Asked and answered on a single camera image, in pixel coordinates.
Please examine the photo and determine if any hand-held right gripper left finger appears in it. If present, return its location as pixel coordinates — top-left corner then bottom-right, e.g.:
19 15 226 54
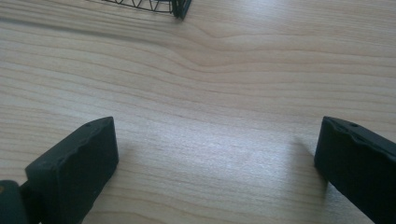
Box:
24 116 120 224

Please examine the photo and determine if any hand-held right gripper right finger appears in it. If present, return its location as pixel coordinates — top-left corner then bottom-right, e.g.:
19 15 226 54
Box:
313 116 396 224

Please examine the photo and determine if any black wire mesh basket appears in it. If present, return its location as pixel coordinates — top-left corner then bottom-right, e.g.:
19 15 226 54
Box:
101 0 193 21

